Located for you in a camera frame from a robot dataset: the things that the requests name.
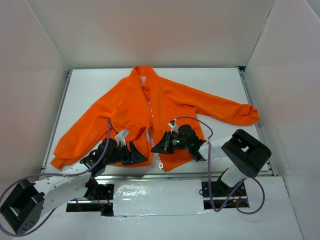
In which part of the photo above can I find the orange zip jacket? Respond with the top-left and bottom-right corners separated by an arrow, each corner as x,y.
51,66 -> 260,169

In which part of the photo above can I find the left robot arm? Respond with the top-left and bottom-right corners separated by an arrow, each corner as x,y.
0,139 -> 148,237

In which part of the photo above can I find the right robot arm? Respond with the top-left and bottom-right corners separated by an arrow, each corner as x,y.
151,124 -> 272,196

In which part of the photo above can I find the white foil-covered board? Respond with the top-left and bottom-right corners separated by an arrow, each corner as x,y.
113,179 -> 205,217

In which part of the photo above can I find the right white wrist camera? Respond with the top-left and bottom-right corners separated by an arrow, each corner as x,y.
168,119 -> 179,133

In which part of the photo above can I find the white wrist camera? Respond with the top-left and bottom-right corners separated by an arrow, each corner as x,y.
168,119 -> 179,133
115,129 -> 129,147

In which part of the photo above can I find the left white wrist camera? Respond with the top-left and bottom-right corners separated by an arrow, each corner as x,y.
115,129 -> 129,147

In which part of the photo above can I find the front aluminium table rail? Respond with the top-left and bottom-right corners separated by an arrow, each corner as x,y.
94,170 -> 276,182

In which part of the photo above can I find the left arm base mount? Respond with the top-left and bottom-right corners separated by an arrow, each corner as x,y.
66,183 -> 115,217

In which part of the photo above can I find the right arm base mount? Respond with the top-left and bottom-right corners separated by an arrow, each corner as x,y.
198,181 -> 249,210

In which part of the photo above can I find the left aluminium table rail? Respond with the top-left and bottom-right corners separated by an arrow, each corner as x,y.
40,69 -> 73,172

